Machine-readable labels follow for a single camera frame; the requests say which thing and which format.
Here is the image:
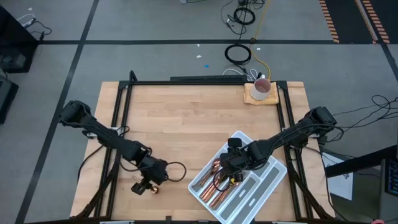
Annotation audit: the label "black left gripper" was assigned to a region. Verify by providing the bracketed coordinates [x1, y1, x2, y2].
[131, 155, 170, 196]

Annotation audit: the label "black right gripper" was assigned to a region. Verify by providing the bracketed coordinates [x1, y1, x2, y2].
[219, 145, 259, 183]

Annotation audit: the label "copper knife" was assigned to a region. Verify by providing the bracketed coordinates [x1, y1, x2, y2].
[201, 180, 223, 200]
[205, 170, 229, 195]
[200, 182, 220, 202]

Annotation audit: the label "white cutlery tray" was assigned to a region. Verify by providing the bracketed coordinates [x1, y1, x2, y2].
[188, 130, 287, 224]

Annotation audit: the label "pink white cup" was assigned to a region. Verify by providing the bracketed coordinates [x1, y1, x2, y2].
[250, 77, 272, 101]

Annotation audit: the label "beige wooden board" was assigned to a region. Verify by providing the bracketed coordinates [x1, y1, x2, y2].
[243, 81, 280, 106]

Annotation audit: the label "white paper sheet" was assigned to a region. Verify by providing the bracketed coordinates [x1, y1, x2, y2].
[322, 151, 354, 202]

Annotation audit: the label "black desk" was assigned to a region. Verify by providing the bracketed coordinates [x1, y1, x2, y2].
[325, 144, 398, 179]

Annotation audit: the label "dark monitor screen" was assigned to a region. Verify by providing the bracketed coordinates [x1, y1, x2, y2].
[384, 157, 398, 197]

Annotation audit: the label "black equipment box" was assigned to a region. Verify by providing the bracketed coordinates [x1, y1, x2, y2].
[0, 77, 19, 124]

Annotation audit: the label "black mat orange stripes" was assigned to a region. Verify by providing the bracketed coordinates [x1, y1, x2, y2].
[319, 0, 398, 44]

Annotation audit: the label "black side table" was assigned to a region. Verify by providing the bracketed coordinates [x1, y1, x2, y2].
[0, 5, 39, 74]

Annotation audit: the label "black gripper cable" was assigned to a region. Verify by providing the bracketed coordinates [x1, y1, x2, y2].
[212, 167, 233, 192]
[164, 161, 188, 183]

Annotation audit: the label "white cables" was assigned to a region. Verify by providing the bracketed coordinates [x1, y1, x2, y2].
[222, 68, 259, 79]

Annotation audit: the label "coiled black cable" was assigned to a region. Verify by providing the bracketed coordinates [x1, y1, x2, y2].
[224, 43, 252, 66]
[233, 6, 257, 26]

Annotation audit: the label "black floor cables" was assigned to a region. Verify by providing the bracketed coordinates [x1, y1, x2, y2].
[329, 95, 398, 143]

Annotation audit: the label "yellow cable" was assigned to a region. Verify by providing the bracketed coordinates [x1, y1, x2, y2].
[248, 0, 273, 80]

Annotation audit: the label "white floor cable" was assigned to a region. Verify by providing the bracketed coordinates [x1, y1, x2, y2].
[16, 13, 37, 28]

